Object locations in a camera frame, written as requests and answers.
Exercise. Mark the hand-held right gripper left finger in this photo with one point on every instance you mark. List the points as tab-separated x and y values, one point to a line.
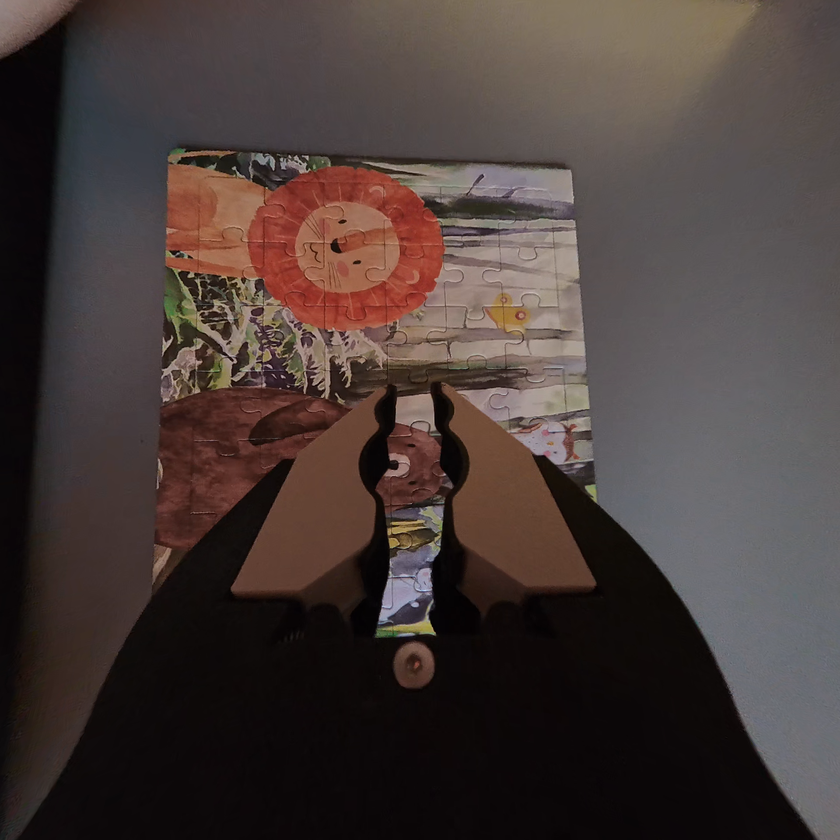
308	525

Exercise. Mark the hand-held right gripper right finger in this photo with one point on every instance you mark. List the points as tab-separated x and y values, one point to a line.
518	525

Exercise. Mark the grey desk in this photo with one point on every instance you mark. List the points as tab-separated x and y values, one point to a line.
689	328

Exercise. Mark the animal jigsaw puzzle board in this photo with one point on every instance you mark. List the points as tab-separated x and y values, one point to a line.
262	341

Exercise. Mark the person's left forearm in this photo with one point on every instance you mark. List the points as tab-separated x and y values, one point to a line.
19	19

